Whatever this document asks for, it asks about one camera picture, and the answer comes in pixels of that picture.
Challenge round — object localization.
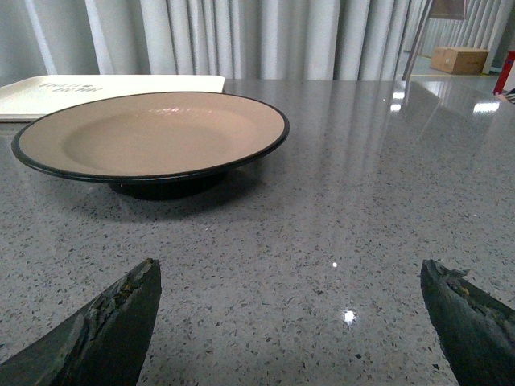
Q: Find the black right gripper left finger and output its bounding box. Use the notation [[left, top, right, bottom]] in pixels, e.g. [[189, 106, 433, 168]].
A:
[[1, 259, 161, 385]]

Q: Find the red object at edge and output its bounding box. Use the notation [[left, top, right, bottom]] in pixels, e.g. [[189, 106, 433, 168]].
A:
[[492, 51, 515, 95]]

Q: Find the brown cardboard box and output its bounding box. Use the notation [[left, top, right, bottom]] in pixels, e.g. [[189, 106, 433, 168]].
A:
[[430, 47, 489, 75]]

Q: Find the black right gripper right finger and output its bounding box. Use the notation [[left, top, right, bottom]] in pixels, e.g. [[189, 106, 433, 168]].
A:
[[420, 260, 514, 385]]

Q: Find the grey pleated curtain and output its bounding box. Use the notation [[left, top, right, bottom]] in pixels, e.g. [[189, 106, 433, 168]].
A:
[[0, 0, 515, 81]]

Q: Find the white bear tray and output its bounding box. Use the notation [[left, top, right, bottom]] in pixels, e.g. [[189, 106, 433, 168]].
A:
[[1, 75, 225, 122]]

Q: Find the beige plate with black rim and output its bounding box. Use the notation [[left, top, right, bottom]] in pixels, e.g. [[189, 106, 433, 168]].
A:
[[11, 92, 290, 199]]

